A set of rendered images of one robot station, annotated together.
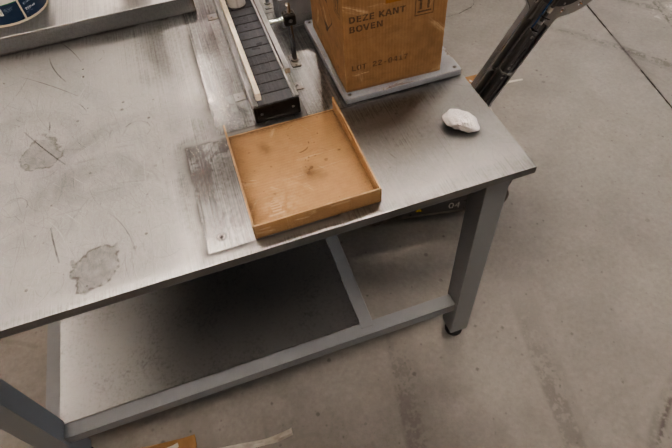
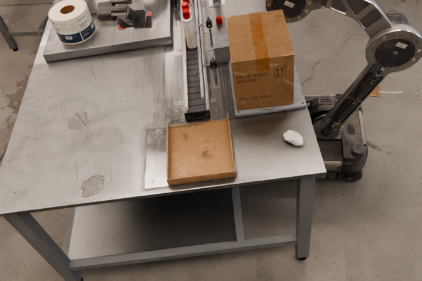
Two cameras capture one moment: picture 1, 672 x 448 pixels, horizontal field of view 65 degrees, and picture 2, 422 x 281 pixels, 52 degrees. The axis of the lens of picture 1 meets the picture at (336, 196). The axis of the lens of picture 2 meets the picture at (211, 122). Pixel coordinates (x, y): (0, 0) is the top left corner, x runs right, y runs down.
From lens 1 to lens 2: 69 cm
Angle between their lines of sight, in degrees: 13
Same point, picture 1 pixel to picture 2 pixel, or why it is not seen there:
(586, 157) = not seen: outside the picture
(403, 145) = (258, 147)
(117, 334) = (103, 217)
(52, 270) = (73, 183)
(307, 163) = (205, 148)
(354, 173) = (227, 159)
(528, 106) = (400, 113)
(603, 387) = not seen: outside the picture
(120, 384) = (100, 246)
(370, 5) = (248, 71)
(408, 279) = (282, 219)
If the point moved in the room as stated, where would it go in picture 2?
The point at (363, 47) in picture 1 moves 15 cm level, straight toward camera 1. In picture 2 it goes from (245, 90) to (236, 117)
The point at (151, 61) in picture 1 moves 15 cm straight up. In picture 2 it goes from (141, 73) to (133, 49)
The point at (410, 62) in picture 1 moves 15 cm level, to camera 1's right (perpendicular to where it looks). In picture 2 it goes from (274, 99) to (311, 100)
